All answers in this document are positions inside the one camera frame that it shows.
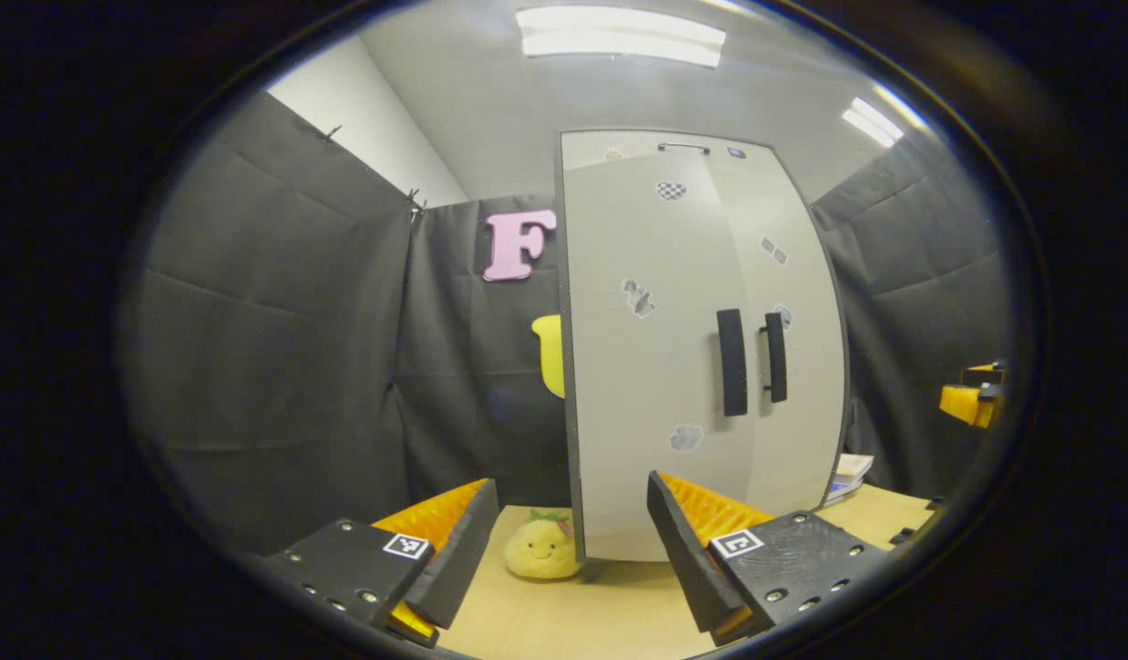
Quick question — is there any small ceiling light panel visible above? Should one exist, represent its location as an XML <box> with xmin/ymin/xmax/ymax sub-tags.
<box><xmin>841</xmin><ymin>96</ymin><xmax>904</xmax><ymax>149</ymax></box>

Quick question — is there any grey shoe cabinet door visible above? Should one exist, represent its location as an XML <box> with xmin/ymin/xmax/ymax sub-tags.
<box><xmin>706</xmin><ymin>151</ymin><xmax>849</xmax><ymax>519</ymax></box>
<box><xmin>562</xmin><ymin>151</ymin><xmax>758</xmax><ymax>563</ymax></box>

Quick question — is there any large ceiling light panel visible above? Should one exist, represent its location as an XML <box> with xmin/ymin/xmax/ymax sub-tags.
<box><xmin>515</xmin><ymin>6</ymin><xmax>727</xmax><ymax>68</ymax></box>

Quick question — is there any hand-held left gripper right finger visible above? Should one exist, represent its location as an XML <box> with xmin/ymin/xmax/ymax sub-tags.
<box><xmin>647</xmin><ymin>469</ymin><xmax>888</xmax><ymax>645</ymax></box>

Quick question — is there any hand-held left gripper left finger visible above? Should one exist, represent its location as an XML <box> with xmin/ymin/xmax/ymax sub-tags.
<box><xmin>266</xmin><ymin>477</ymin><xmax>501</xmax><ymax>647</ymax></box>

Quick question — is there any grey cabinet drawer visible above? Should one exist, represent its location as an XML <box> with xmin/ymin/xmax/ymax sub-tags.
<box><xmin>560</xmin><ymin>130</ymin><xmax>776</xmax><ymax>173</ymax></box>

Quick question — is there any grey shoe cabinet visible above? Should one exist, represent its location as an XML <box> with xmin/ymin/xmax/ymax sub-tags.
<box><xmin>555</xmin><ymin>128</ymin><xmax>849</xmax><ymax>563</ymax></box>

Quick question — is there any yellow plush toy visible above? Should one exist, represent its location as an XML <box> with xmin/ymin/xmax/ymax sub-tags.
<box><xmin>504</xmin><ymin>509</ymin><xmax>583</xmax><ymax>580</ymax></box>

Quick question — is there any black backdrop cloth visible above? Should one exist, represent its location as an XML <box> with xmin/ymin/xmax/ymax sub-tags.
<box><xmin>810</xmin><ymin>128</ymin><xmax>1019</xmax><ymax>501</ymax></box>
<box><xmin>124</xmin><ymin>92</ymin><xmax>574</xmax><ymax>556</ymax></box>

